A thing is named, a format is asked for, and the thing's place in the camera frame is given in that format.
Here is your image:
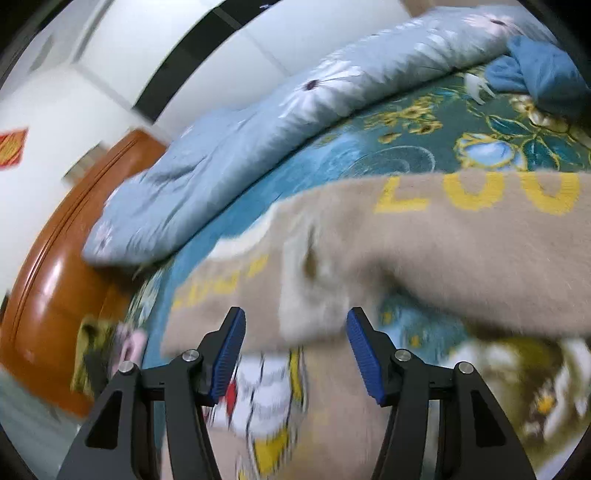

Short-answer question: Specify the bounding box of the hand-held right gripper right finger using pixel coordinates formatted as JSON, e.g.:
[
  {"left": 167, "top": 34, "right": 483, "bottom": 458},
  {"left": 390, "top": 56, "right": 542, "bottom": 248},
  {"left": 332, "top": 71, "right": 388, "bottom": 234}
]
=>
[{"left": 346, "top": 306, "right": 536, "bottom": 480}]

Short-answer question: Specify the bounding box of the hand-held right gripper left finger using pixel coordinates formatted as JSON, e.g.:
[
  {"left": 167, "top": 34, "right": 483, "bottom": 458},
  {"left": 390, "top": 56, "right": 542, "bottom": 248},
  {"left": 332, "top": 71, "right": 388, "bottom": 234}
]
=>
[{"left": 56, "top": 306, "right": 247, "bottom": 480}]

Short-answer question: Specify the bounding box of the beige sweater with yellow print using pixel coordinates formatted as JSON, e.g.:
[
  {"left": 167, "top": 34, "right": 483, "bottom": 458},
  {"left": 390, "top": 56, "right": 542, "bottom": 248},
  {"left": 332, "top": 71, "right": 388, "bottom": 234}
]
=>
[{"left": 159, "top": 170, "right": 591, "bottom": 480}]

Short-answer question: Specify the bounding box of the yellow-green patterned cloth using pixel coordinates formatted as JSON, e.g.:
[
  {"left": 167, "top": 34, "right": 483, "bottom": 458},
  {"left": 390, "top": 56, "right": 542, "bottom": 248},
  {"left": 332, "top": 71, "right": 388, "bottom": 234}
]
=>
[{"left": 69, "top": 318, "right": 122, "bottom": 398}]

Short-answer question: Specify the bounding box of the wooden bed headboard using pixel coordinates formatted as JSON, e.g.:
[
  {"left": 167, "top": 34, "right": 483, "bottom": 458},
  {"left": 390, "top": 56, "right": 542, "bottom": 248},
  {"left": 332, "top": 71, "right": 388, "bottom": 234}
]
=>
[{"left": 0, "top": 129, "right": 168, "bottom": 418}]

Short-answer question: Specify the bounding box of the light blue floral quilt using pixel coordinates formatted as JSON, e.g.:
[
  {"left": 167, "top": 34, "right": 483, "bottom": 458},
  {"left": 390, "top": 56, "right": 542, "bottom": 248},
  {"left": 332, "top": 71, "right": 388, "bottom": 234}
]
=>
[{"left": 82, "top": 6, "right": 539, "bottom": 268}]

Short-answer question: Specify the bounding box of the teal floral bed sheet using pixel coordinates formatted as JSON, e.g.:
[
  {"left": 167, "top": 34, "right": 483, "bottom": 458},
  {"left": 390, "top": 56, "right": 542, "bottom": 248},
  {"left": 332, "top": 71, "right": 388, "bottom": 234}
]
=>
[{"left": 124, "top": 69, "right": 591, "bottom": 361}]

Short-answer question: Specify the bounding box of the white hair claw clip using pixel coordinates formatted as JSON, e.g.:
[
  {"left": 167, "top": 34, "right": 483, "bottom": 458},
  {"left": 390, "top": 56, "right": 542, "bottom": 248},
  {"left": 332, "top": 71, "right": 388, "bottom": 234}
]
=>
[{"left": 463, "top": 73, "right": 496, "bottom": 105}]

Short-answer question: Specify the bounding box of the blue knitted garment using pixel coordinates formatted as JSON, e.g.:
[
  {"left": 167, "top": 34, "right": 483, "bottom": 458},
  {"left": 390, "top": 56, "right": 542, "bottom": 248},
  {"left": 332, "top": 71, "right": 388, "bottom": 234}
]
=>
[{"left": 485, "top": 35, "right": 586, "bottom": 114}]

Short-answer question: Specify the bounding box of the red wall sticker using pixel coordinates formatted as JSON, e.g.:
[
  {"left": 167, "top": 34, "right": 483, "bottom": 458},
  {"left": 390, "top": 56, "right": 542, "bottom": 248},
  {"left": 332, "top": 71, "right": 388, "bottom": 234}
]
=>
[{"left": 0, "top": 128, "right": 29, "bottom": 171}]

